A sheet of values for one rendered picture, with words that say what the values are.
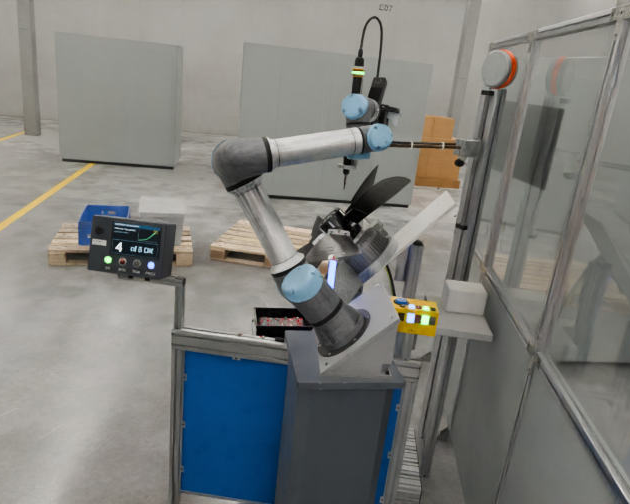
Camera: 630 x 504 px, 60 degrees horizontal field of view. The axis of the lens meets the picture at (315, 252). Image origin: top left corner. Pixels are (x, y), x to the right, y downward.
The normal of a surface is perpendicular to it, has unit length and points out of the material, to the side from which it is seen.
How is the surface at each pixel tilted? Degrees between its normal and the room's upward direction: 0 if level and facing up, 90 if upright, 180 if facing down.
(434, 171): 90
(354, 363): 90
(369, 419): 90
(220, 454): 90
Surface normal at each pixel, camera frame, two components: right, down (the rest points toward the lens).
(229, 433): -0.10, 0.30
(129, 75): 0.13, 0.33
